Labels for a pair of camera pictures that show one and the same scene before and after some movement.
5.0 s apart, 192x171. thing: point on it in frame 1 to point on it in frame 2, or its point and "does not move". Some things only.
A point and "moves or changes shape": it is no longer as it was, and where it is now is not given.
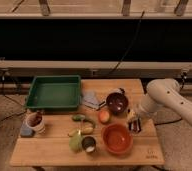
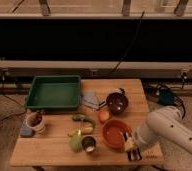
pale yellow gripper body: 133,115 to 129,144
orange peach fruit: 104,116 does not move
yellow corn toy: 84,130 does not move
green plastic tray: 55,93 does not move
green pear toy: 76,142 does not move
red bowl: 117,138 moves or changes shape
